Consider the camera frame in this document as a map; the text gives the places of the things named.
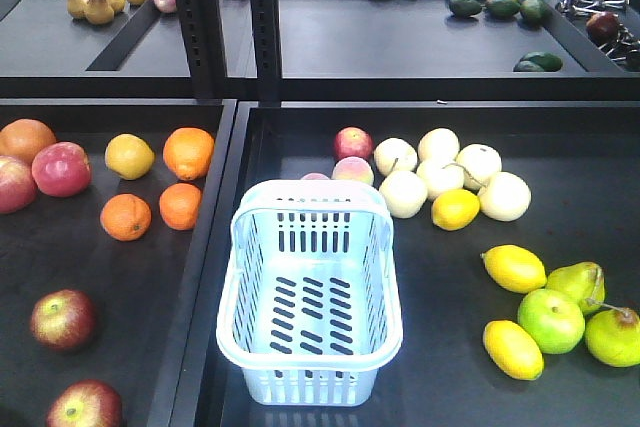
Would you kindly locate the small orange inner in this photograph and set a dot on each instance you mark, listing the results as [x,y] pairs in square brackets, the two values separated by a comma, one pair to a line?
[126,217]

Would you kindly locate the light blue plastic basket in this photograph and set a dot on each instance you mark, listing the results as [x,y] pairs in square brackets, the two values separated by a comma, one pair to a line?
[310,307]

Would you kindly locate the red apple right of pair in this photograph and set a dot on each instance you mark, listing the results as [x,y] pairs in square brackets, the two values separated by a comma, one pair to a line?
[62,170]

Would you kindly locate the red apple left of pair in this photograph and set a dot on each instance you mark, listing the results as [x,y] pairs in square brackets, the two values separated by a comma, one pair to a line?
[18,188]

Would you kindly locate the yellow lemon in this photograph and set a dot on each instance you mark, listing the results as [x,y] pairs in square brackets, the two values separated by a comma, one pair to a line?
[455,209]

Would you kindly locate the green apple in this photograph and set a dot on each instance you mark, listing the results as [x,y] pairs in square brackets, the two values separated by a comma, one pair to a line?
[553,319]

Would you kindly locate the red apple front corner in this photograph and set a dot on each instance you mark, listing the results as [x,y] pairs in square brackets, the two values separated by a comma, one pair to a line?
[87,402]

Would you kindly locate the red apple near front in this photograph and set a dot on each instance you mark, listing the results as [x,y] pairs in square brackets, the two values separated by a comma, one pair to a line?
[64,320]

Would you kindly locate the orange behind red apples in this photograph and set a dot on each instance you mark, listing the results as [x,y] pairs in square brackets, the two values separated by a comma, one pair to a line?
[25,138]

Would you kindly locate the large orange far right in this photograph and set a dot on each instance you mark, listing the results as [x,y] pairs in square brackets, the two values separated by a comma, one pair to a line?
[187,153]

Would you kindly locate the red apple of pair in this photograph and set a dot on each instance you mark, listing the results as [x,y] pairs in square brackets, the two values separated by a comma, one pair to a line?
[62,170]
[18,188]

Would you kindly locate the yellow orange round fruit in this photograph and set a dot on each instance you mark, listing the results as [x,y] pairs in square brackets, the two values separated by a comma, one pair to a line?
[129,156]

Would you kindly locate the small orange near edge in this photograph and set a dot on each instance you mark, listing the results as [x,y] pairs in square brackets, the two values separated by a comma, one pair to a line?
[179,206]

